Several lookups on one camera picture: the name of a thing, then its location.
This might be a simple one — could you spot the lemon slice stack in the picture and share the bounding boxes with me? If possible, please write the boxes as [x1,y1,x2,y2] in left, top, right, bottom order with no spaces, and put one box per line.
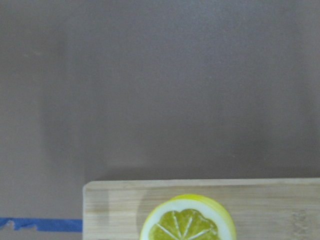
[139,194,237,240]

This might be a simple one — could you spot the wooden cutting board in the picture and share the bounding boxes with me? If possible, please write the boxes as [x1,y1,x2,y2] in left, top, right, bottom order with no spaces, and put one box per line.
[82,178,320,240]

